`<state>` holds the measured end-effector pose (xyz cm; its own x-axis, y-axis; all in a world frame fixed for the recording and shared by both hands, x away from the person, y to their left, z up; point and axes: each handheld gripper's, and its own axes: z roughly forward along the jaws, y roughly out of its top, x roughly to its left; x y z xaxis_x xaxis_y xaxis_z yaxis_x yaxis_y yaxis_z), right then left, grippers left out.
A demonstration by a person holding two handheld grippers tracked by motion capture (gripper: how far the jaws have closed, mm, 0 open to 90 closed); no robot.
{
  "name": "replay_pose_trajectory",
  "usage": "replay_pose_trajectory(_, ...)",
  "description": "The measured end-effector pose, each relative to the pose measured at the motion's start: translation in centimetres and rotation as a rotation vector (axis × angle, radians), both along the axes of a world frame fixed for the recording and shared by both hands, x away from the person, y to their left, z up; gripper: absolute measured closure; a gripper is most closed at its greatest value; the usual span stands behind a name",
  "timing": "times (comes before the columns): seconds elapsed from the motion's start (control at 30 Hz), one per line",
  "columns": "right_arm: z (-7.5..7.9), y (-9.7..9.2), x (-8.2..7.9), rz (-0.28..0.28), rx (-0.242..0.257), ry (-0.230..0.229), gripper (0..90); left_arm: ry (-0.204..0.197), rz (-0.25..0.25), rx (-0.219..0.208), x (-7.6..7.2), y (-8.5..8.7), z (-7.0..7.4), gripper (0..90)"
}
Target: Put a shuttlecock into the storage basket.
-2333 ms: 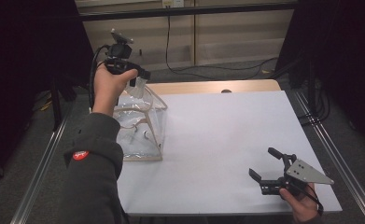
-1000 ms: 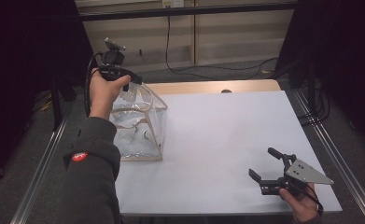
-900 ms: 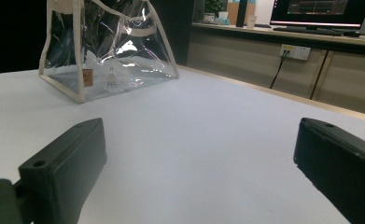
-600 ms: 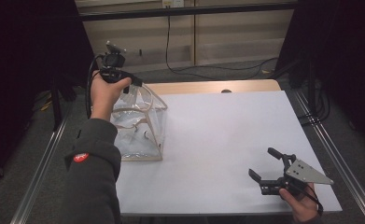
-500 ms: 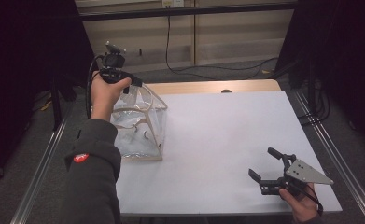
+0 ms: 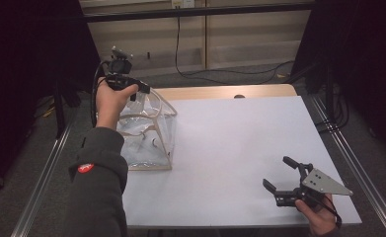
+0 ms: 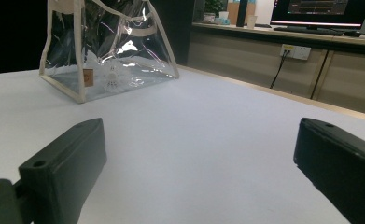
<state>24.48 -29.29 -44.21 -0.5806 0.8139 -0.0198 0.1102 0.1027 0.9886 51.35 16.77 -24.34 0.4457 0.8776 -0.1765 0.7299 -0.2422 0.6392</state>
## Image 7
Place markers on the tall black bottle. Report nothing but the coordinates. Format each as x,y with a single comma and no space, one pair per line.
242,14

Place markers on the large computer monitor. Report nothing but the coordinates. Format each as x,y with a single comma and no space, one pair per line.
320,14

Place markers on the black keyboard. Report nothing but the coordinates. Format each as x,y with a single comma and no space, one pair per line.
307,30

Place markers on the white table mat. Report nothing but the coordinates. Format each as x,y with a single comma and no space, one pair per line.
202,124

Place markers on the green potted plant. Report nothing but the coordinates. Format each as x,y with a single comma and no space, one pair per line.
214,6

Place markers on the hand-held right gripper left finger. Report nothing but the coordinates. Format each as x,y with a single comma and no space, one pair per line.
65,174

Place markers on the black computer mouse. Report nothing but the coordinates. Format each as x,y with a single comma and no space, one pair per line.
353,33

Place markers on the clear plastic bag beige trim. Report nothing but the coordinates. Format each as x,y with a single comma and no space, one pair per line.
88,77

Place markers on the brown cardboard box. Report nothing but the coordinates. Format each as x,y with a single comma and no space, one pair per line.
232,12

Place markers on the white feather shuttlecock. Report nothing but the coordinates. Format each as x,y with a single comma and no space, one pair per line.
113,79

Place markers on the white wall socket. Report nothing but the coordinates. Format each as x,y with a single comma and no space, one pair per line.
301,53

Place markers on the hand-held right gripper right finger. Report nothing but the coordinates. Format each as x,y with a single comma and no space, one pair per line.
342,168

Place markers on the beige cabinet counter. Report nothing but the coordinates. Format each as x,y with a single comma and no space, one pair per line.
239,59

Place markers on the black curtain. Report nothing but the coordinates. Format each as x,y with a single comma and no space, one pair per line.
12,37

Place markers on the pale blue cup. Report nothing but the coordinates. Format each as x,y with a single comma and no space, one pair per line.
223,16

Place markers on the white paper cup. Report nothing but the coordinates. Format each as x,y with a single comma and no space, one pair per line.
251,22

